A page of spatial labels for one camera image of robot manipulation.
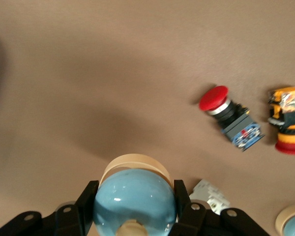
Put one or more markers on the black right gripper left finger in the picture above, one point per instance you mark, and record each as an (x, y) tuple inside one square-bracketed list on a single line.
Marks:
[(68, 218)]

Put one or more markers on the red mushroom push button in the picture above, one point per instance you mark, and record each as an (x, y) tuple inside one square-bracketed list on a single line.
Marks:
[(214, 98)]

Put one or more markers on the white red circuit breaker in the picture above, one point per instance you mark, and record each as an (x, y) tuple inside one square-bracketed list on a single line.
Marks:
[(211, 194)]

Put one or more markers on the yellow red emergency button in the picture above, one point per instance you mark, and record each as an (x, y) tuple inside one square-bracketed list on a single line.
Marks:
[(288, 115)]

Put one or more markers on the brown table mat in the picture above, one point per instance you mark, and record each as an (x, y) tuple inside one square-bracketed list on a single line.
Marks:
[(88, 73)]

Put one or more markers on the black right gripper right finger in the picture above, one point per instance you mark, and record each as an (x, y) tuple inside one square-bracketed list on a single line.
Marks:
[(201, 221)]

